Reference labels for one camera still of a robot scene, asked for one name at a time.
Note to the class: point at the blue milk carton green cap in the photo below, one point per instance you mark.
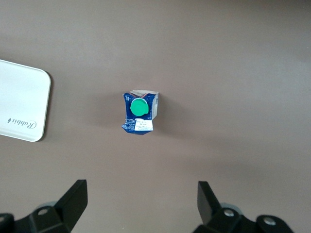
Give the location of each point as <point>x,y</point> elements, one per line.
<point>138,109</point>

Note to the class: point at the cream rabbit print tray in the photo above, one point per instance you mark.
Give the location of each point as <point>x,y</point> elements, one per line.
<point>22,102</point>

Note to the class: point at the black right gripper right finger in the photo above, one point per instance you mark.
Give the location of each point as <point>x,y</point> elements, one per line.
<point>209,206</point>

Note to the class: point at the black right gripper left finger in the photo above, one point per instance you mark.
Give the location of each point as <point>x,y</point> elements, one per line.
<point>73,206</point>

